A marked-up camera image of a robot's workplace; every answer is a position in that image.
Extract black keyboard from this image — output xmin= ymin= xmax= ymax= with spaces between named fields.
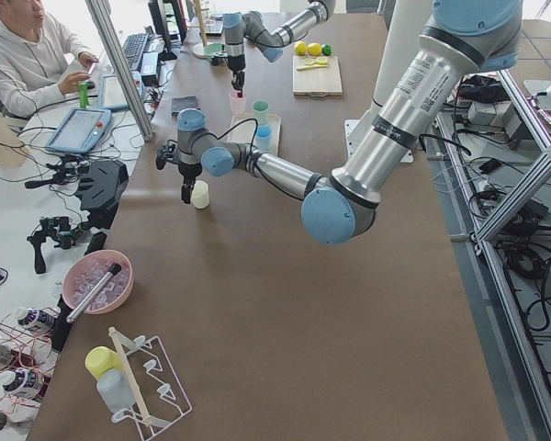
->
xmin=122 ymin=33 xmax=149 ymax=71

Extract pink cup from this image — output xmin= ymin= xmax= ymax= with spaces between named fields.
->
xmin=229 ymin=90 xmax=247 ymax=115

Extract translucent cup on rack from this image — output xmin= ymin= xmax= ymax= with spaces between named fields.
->
xmin=96 ymin=368 xmax=136 ymax=413

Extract white wire cup rack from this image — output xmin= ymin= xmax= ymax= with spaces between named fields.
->
xmin=108 ymin=327 xmax=193 ymax=440

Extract wooden cutting board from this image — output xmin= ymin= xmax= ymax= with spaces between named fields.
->
xmin=292 ymin=55 xmax=343 ymax=97

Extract green bowl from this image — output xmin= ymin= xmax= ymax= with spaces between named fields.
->
xmin=204 ymin=42 xmax=223 ymax=62

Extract wooden stand with base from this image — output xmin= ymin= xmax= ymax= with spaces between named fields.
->
xmin=191 ymin=0 xmax=208 ymax=59

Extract pink bowl with ice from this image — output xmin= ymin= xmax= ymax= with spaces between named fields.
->
xmin=62 ymin=250 xmax=134 ymax=315

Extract yellow cup on rack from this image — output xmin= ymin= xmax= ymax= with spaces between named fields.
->
xmin=84 ymin=346 xmax=122 ymax=379

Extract seated person in hoodie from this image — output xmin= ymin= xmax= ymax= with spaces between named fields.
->
xmin=0 ymin=1 xmax=98 ymax=118

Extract yellow plastic knife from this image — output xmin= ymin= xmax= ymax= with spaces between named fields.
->
xmin=295 ymin=64 xmax=329 ymax=72

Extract cream rabbit tray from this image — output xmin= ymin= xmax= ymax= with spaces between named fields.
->
xmin=225 ymin=113 xmax=281 ymax=156

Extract green cup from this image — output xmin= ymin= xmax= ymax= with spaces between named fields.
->
xmin=253 ymin=100 xmax=269 ymax=125

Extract green lime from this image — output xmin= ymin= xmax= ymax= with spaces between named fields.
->
xmin=321 ymin=44 xmax=332 ymax=56

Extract light blue cup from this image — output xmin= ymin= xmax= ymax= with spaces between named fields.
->
xmin=254 ymin=125 xmax=273 ymax=152

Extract metal scoop handle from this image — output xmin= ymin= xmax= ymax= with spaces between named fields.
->
xmin=66 ymin=263 xmax=122 ymax=323

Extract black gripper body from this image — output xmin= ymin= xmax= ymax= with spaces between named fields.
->
xmin=178 ymin=162 xmax=201 ymax=185
xmin=227 ymin=54 xmax=245 ymax=73

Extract aluminium frame post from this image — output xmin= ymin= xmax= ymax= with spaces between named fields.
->
xmin=84 ymin=0 xmax=153 ymax=141

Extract grey folded cloth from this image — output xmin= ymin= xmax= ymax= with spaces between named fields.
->
xmin=171 ymin=96 xmax=199 ymax=117

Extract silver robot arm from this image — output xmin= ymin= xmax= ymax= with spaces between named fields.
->
xmin=223 ymin=1 xmax=336 ymax=97
xmin=176 ymin=1 xmax=523 ymax=245

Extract black device on desk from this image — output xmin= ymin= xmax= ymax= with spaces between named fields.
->
xmin=74 ymin=159 xmax=129 ymax=229

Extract blue teach pendant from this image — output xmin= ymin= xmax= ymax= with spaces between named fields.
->
xmin=46 ymin=108 xmax=112 ymax=153
xmin=97 ymin=71 xmax=145 ymax=111

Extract whole yellow lemon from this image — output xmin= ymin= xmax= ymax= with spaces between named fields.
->
xmin=294 ymin=40 xmax=307 ymax=56

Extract cream cup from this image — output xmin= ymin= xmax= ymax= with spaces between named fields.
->
xmin=191 ymin=180 xmax=209 ymax=209

